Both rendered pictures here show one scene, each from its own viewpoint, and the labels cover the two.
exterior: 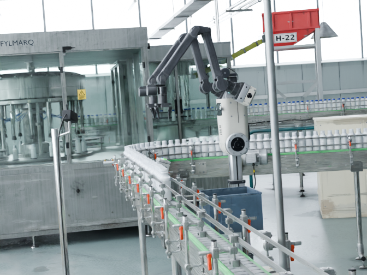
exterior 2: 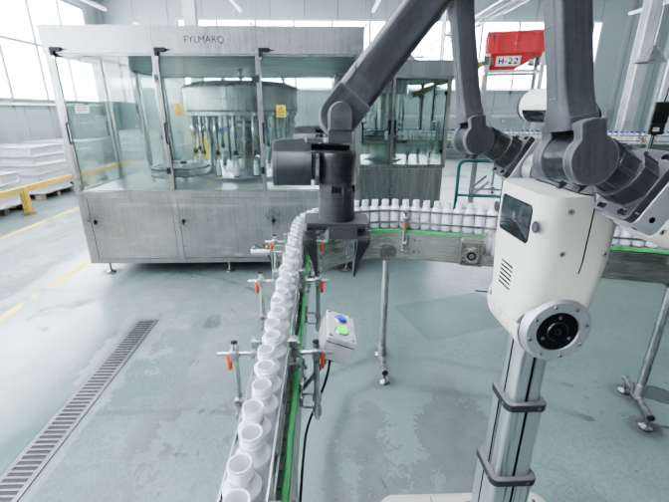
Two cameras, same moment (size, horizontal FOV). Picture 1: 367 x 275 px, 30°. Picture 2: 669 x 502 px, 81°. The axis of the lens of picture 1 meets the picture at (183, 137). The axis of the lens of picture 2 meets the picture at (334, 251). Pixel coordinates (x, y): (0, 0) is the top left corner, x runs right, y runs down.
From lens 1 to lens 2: 3.72 m
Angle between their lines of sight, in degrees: 18
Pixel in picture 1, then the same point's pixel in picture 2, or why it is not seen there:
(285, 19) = (512, 41)
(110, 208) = not seen: hidden behind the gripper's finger
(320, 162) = (615, 265)
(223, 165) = (450, 247)
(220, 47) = (444, 66)
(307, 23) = (535, 46)
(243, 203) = not seen: outside the picture
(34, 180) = (227, 205)
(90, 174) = (287, 203)
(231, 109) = (568, 233)
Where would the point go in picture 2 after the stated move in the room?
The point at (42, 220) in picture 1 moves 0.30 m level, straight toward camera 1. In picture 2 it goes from (236, 247) to (230, 257)
